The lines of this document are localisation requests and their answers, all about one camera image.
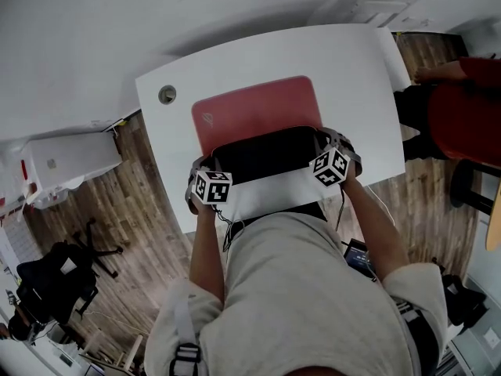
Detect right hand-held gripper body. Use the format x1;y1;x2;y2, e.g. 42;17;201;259
308;127;363;190

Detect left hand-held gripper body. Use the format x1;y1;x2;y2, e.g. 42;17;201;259
184;155;234;214

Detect red and black desk mat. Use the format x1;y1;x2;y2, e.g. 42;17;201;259
190;75;326;186

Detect person's right forearm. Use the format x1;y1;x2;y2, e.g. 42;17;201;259
341;173;410;282

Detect person's left forearm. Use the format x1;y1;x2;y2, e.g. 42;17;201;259
189;201;229;306

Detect round grey desk grommet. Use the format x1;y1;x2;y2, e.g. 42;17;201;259
157;85;177;105

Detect person's beige shirt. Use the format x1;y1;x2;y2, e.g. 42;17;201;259
143;211;448;376

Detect white cabinet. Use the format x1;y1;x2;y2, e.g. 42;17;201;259
22;130;124;211

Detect light wooden board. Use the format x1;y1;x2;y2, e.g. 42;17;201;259
484;181;501;252

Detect black office chair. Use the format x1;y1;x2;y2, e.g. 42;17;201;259
16;217;124;327

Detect black bag with white tag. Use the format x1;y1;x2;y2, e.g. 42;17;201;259
441;274;490;328

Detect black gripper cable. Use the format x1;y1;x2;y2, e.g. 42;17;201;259
212;204;247;253
334;188;346;233

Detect thin white cable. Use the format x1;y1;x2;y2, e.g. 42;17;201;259
366;185;397;227

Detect grey backpack strap with buckle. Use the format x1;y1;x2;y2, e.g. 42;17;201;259
167;290;209;376

